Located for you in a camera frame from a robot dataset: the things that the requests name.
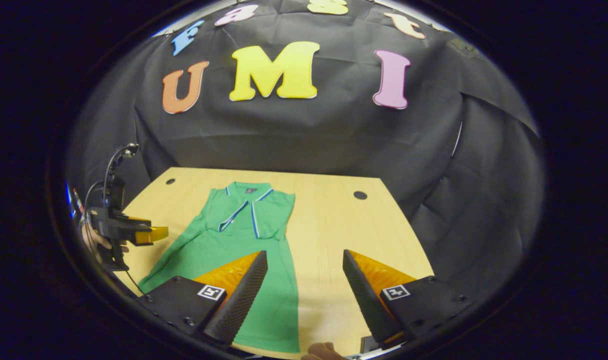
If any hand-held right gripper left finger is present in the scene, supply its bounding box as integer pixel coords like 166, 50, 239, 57
138, 250, 268, 346

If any green T-shirt with collar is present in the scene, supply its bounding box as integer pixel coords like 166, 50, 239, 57
138, 181, 301, 354

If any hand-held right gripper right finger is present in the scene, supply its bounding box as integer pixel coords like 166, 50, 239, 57
343, 249, 474, 351

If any black backdrop cloth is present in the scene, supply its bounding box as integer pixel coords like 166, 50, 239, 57
66, 0, 544, 321

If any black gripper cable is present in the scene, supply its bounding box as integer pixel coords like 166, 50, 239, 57
84, 142, 140, 211

